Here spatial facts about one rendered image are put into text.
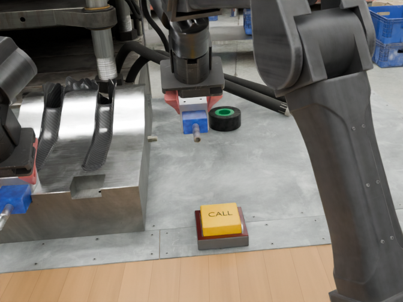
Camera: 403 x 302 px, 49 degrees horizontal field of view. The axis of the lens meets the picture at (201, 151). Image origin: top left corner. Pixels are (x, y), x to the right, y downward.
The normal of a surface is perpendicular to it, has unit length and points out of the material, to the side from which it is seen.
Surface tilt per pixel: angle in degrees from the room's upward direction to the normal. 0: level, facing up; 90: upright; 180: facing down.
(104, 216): 90
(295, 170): 0
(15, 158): 30
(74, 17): 90
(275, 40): 90
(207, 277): 0
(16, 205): 90
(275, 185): 0
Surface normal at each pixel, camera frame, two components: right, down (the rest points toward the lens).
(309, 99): -0.88, 0.23
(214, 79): -0.01, -0.56
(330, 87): 0.35, -0.09
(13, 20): 0.07, 0.46
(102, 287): -0.05, -0.88
